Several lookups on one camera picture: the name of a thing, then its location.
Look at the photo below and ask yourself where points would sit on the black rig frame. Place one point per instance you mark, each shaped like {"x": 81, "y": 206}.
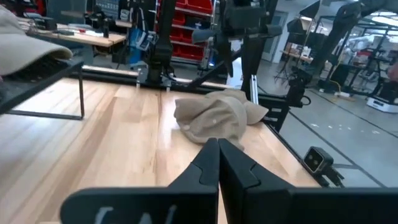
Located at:
{"x": 252, "y": 56}

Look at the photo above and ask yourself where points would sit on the blue equipment box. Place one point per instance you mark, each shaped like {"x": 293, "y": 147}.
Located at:
{"x": 140, "y": 40}

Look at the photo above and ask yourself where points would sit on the black background rig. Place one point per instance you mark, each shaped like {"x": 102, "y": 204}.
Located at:
{"x": 342, "y": 18}

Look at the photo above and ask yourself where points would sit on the long wooden workbench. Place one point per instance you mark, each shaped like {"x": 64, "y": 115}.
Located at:
{"x": 93, "y": 39}

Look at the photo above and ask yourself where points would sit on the grey office chair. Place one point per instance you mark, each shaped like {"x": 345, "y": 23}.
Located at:
{"x": 66, "y": 11}

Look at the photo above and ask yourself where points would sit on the silver aluminium bar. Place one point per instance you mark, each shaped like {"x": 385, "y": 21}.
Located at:
{"x": 254, "y": 90}

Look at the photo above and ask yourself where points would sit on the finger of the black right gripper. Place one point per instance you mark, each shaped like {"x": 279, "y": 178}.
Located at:
{"x": 228, "y": 53}
{"x": 220, "y": 49}

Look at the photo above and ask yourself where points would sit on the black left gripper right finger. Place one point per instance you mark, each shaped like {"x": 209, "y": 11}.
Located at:
{"x": 264, "y": 205}

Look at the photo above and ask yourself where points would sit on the beige baseball cap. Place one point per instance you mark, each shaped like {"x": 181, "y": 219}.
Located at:
{"x": 214, "y": 118}
{"x": 25, "y": 49}

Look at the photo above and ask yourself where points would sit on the small black depth camera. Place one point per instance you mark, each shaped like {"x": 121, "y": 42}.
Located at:
{"x": 317, "y": 159}

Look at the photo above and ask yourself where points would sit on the black perforated metal shelf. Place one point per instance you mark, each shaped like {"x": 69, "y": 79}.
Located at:
{"x": 31, "y": 81}

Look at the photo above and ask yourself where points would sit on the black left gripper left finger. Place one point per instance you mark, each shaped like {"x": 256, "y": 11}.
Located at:
{"x": 174, "y": 205}

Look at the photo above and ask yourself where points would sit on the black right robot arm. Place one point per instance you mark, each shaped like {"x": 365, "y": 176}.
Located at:
{"x": 161, "y": 46}

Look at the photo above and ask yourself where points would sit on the person's hand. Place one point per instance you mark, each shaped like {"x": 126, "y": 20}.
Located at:
{"x": 393, "y": 71}

